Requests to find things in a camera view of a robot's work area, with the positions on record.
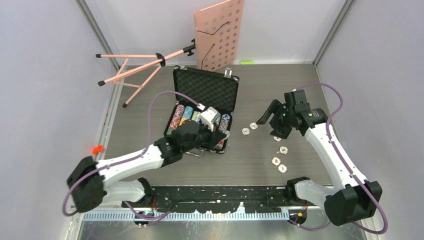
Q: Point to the blue yellow chip stack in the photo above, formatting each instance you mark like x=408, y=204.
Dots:
x=187, y=114

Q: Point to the green white chip stack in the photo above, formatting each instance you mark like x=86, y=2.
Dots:
x=217, y=119

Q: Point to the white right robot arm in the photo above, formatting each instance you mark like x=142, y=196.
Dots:
x=352, y=197

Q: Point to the black poker set case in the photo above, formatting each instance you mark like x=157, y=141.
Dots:
x=193, y=87

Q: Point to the blue playing card deck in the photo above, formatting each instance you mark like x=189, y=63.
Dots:
x=196, y=116

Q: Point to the white poker chip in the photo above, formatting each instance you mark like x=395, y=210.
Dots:
x=277, y=139
x=253, y=126
x=282, y=168
x=245, y=131

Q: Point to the pink music stand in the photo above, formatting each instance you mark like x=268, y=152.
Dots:
x=215, y=44

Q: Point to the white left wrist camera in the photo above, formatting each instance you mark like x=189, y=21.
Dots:
x=207, y=116

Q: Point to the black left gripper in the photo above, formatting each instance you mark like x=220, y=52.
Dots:
x=214, y=137

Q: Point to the green tape piece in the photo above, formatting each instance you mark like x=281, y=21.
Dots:
x=246, y=63

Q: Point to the blue red chip stack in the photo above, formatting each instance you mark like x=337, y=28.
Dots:
x=223, y=127

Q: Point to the orange clip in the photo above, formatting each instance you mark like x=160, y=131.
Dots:
x=98, y=149

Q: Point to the red white chip stack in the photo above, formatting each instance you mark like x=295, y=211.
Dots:
x=176, y=118

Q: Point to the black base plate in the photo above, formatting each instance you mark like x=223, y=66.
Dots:
x=218, y=199

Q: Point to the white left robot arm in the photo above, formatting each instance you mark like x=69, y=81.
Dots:
x=92, y=182

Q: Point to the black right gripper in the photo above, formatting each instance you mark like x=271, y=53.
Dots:
x=276, y=107

